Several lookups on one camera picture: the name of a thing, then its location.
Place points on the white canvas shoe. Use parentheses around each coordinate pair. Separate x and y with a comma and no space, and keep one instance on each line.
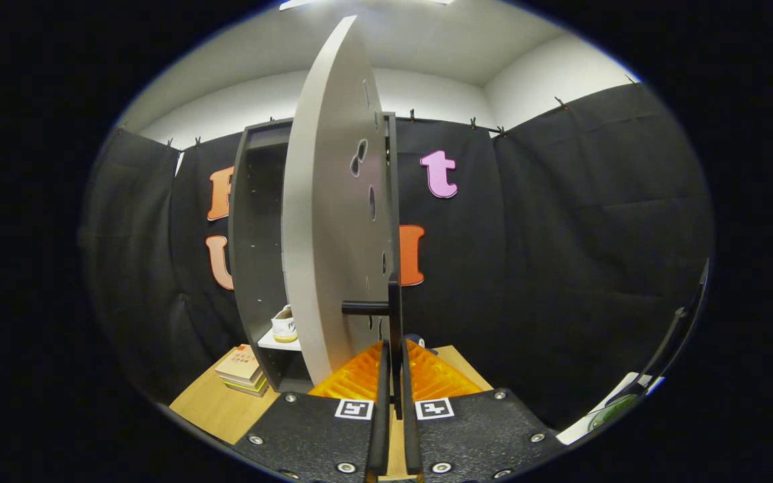
(284,327)

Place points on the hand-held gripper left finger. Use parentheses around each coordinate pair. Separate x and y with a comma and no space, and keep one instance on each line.
(380,429)

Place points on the black metal stand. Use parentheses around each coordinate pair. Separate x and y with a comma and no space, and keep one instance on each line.
(675,320)

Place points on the white cabinet shelf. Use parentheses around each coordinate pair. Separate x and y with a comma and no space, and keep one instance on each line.
(276,344)

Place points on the grey book with yellow edge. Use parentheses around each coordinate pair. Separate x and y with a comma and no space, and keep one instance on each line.
(252,388)

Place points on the dark grey cabinet body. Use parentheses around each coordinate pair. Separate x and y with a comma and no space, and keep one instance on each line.
(252,235)

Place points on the ceiling light panel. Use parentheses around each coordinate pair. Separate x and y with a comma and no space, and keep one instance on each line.
(292,4)

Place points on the black backdrop cloth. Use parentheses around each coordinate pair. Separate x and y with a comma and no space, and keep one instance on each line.
(561,235)

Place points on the white and green papers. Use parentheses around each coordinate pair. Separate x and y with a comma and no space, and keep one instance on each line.
(601,416)

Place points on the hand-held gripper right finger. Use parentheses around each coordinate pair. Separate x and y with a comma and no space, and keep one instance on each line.
(410,429)

